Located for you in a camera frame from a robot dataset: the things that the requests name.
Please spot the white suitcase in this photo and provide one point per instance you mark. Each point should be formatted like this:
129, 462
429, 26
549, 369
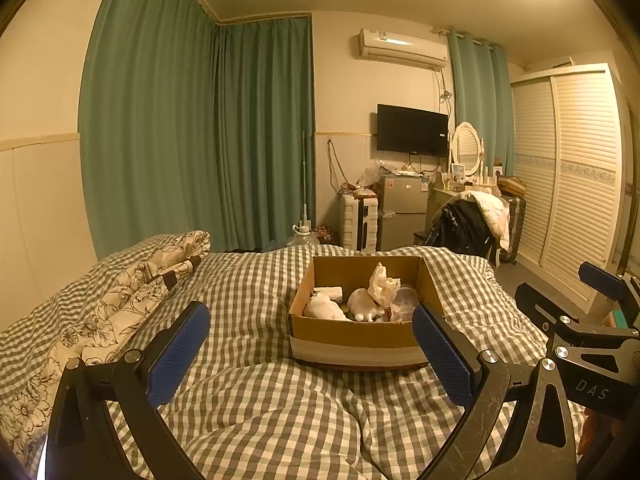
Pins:
357, 222

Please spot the wide green curtain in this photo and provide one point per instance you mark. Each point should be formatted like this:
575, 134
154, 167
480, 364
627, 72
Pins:
200, 135

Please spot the narrow green curtain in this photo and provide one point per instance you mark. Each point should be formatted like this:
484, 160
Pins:
480, 110

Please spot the white mop pole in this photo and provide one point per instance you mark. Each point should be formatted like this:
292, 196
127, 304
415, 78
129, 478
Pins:
302, 180

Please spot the black wall television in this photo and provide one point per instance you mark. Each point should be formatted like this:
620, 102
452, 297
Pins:
412, 130

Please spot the cardboard box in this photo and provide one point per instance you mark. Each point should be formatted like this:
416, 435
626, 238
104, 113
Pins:
350, 345

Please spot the black jacket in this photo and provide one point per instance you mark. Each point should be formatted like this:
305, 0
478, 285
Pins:
460, 230

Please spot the brown woven box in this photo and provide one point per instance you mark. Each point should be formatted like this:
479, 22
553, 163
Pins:
512, 186

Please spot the dark suitcase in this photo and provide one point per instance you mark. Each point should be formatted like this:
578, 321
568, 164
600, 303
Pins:
515, 230

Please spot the cream lace cloth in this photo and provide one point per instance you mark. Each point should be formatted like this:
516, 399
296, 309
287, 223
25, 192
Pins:
382, 282

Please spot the clear water jug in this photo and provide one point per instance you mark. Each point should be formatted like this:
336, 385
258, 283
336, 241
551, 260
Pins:
305, 237

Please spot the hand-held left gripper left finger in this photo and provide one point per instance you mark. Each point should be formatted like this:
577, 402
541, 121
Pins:
180, 355

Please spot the oval vanity mirror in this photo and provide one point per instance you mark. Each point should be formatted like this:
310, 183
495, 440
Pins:
467, 147

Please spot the clear plastic bag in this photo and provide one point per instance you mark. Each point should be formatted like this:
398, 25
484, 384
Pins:
405, 302

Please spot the green checkered duvet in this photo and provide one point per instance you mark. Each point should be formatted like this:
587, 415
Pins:
260, 410

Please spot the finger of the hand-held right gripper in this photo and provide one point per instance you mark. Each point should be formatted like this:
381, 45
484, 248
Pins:
605, 282
537, 305

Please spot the white louvered wardrobe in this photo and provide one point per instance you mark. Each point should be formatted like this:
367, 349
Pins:
570, 185

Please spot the small grey fridge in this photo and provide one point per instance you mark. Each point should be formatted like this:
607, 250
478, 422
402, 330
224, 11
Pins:
402, 215

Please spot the floral quilt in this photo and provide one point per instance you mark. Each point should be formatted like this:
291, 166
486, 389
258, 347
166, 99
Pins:
110, 310

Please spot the white air conditioner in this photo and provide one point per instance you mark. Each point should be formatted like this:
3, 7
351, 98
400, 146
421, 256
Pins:
400, 50

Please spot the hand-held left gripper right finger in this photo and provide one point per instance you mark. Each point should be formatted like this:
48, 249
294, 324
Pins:
445, 360

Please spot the white padded jacket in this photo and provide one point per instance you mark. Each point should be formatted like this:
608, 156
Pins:
492, 215

